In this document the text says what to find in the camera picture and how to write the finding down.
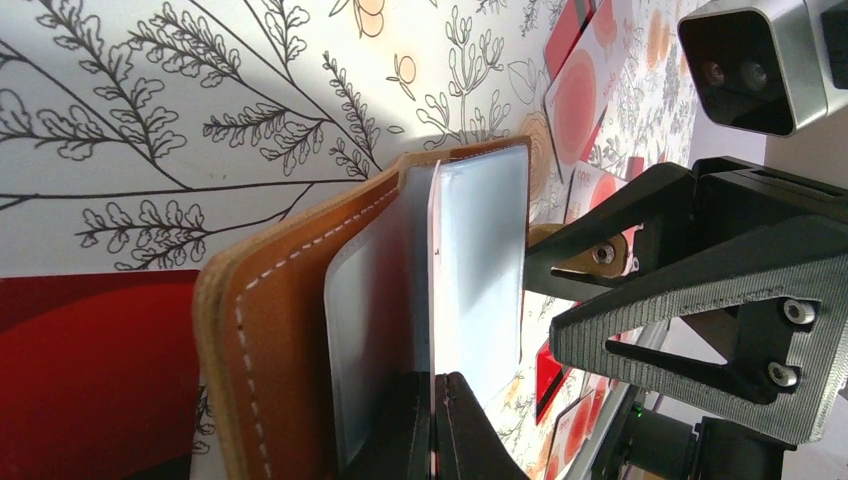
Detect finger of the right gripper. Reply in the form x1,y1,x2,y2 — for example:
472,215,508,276
524,163,696,302
550,255,847,445

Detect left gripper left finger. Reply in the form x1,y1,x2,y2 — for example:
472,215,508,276
339,372,431,479

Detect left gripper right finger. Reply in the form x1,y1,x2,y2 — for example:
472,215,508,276
434,372,527,480

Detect brown leather card holder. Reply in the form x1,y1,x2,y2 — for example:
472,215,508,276
193,135,534,479

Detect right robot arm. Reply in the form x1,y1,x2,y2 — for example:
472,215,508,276
524,157,847,479

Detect white card red circle top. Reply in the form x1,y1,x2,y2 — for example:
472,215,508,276
544,0,634,169

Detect white card red circle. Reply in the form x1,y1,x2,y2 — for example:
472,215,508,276
544,0,634,169
544,393,593,480

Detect white card red circle bottom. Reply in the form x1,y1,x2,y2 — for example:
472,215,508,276
544,393,593,480

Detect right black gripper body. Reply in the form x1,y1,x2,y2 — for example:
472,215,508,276
635,156,848,372

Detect red card centre pile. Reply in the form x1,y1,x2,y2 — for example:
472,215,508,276
535,341,570,425

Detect floral patterned table mat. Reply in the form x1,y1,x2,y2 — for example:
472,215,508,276
1,1,697,479

